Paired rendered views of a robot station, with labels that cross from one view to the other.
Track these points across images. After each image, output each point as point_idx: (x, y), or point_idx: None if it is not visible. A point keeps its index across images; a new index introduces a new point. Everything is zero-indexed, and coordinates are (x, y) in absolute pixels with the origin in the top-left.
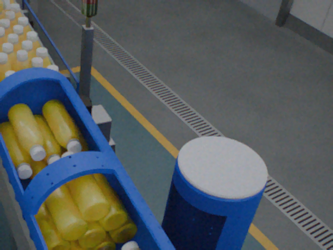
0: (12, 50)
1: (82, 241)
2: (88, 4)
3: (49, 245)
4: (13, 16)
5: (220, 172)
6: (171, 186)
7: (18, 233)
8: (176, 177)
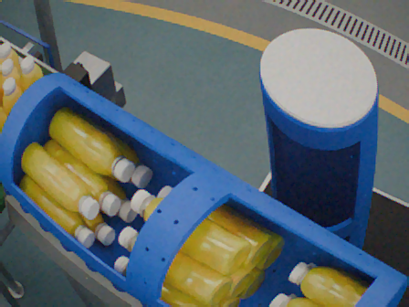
0: None
1: (230, 294)
2: None
3: None
4: None
5: (329, 87)
6: (270, 127)
7: (117, 303)
8: (280, 119)
